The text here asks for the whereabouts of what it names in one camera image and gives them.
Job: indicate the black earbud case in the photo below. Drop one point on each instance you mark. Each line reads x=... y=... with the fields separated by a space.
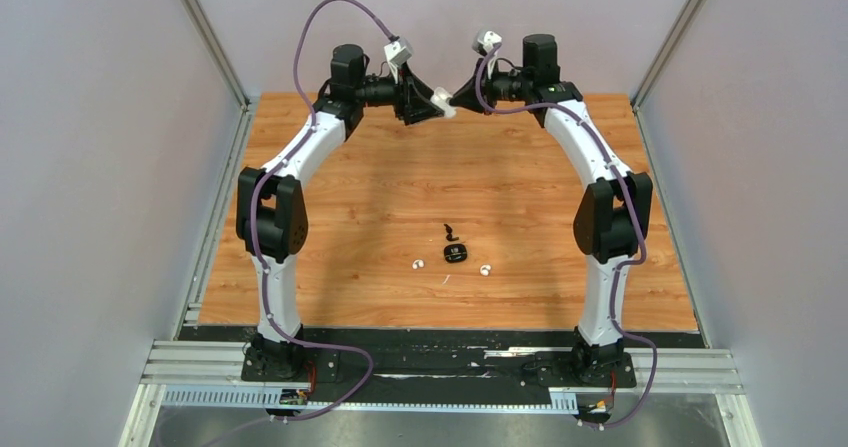
x=455 y=253

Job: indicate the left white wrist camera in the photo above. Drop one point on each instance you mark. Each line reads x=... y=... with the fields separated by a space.
x=397 y=53

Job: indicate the white earbud charging case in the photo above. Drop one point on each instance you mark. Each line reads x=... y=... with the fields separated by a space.
x=441 y=98

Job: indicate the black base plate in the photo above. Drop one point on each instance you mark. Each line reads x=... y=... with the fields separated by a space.
x=426 y=366

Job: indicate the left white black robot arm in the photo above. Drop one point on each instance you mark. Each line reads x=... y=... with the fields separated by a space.
x=272 y=218

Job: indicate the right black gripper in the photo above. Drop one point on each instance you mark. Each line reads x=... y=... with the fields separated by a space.
x=468 y=98

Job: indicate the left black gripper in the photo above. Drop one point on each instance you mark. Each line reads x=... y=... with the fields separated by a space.
x=411 y=105

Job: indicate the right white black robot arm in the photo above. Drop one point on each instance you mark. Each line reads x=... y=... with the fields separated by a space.
x=612 y=219

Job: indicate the small black earbud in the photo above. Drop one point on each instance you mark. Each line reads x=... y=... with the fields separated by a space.
x=450 y=237

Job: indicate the aluminium frame rail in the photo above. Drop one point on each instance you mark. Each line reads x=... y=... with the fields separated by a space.
x=679 y=370

